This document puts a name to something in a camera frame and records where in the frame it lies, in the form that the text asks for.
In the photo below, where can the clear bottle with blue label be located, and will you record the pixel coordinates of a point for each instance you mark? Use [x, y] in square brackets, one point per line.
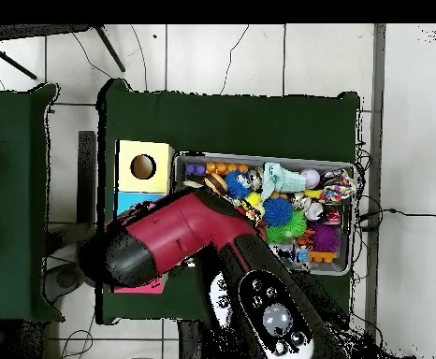
[302, 256]

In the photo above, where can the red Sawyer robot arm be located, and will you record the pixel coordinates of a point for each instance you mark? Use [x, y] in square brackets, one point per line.
[177, 232]

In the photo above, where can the shallow metal mesh bin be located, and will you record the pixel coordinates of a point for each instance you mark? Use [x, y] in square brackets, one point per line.
[255, 159]

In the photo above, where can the wooden box with three holes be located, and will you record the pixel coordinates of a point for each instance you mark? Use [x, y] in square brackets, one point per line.
[162, 183]

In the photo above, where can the toy hamburger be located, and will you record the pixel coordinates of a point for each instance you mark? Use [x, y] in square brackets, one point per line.
[216, 182]

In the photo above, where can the blue spiky ball with eyes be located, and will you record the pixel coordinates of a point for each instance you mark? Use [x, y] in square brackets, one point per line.
[236, 185]

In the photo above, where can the cream cloth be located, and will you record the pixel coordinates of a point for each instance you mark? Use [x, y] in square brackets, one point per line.
[192, 184]

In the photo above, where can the yellow plush duck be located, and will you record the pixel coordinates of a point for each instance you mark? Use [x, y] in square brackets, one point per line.
[258, 212]

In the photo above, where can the mint green cloth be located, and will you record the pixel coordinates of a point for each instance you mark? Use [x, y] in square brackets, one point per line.
[283, 179]

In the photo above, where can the green spiky ball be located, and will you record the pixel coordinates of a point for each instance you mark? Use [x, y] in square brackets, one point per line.
[289, 226]

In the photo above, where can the purple spiky ball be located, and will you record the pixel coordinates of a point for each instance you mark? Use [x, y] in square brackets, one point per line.
[326, 237]

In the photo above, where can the black panel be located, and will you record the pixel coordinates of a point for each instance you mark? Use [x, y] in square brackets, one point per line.
[87, 179]

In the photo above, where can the grey stand base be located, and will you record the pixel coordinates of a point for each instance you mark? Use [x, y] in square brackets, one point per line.
[61, 284]

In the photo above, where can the dark green side table cloth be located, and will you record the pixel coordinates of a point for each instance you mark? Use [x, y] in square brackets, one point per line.
[12, 261]

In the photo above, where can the black tripod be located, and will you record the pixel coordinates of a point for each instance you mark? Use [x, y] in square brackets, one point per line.
[34, 30]

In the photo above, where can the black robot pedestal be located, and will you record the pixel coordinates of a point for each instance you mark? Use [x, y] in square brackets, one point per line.
[190, 340]

